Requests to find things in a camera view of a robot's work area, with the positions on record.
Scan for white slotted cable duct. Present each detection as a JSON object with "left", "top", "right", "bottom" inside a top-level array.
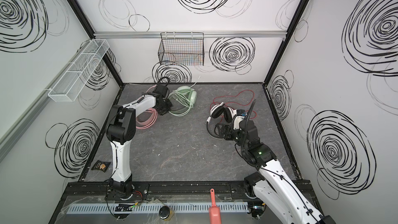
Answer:
[{"left": 66, "top": 201, "right": 249, "bottom": 215}]

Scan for red dustpan brush handle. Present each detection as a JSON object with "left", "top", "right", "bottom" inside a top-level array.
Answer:
[{"left": 208, "top": 188, "right": 222, "bottom": 224}]

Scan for black round knob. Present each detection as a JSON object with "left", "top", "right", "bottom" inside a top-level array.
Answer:
[{"left": 159, "top": 205, "right": 174, "bottom": 222}]

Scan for clear plastic wall shelf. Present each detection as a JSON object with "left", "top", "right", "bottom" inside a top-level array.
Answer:
[{"left": 48, "top": 39, "right": 109, "bottom": 102}]

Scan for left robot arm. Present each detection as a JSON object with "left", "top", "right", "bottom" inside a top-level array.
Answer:
[{"left": 106, "top": 76, "right": 173, "bottom": 200}]

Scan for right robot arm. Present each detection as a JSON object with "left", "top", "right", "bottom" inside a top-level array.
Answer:
[{"left": 207, "top": 100, "right": 335, "bottom": 224}]

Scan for black white headphones red cable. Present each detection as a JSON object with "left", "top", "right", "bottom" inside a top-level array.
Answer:
[{"left": 206, "top": 89, "right": 258, "bottom": 140}]

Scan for small black packet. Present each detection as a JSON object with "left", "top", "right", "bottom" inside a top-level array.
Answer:
[{"left": 91, "top": 160, "right": 111, "bottom": 173}]

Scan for pink headphones with cable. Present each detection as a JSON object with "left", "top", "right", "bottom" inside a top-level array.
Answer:
[{"left": 135, "top": 84, "right": 159, "bottom": 130}]

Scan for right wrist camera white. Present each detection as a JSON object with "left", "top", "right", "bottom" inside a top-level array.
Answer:
[{"left": 231, "top": 110, "right": 246, "bottom": 130}]

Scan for green headphones with cable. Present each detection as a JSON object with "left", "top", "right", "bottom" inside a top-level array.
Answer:
[{"left": 168, "top": 85, "right": 197, "bottom": 117}]

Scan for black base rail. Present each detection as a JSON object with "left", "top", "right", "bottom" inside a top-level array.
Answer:
[{"left": 63, "top": 180, "right": 315, "bottom": 201}]

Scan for black wire basket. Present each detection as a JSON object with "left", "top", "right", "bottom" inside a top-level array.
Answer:
[{"left": 158, "top": 32, "right": 205, "bottom": 66}]

